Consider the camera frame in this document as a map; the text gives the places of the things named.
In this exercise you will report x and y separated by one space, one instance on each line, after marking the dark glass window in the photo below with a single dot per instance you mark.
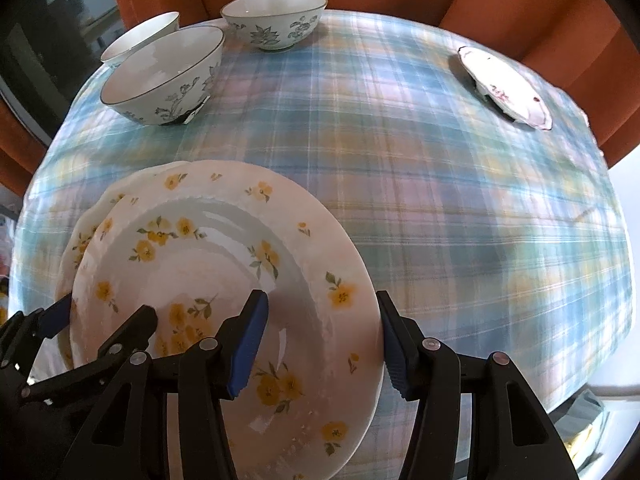
40 60

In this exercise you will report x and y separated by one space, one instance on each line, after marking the white red print plate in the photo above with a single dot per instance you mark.
505 85

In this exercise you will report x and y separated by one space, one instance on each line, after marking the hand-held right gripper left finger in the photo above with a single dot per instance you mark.
247 345

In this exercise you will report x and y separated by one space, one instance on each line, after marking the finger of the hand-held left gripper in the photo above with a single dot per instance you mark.
131 329
56 316

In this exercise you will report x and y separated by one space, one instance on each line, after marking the plaid tablecloth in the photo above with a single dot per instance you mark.
400 185

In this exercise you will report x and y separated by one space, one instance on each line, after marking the yellow flower plate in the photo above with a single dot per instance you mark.
200 260
82 230

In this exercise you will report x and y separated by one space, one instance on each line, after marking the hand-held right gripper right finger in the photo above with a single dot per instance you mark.
395 355

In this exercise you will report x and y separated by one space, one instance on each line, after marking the crumpled pale plastic bag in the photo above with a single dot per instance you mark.
585 425

